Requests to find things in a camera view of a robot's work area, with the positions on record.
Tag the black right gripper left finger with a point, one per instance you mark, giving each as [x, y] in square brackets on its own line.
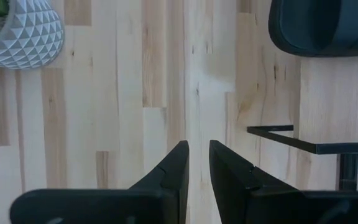
[110, 205]

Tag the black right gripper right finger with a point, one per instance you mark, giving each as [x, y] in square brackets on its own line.
[259, 205]

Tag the black slide sandal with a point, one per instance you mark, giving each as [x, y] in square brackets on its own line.
[322, 28]

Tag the white geometric concrete planter pot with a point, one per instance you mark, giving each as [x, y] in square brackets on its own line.
[33, 34]

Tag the wooden shelf with black frame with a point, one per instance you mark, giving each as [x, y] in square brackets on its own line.
[322, 148]

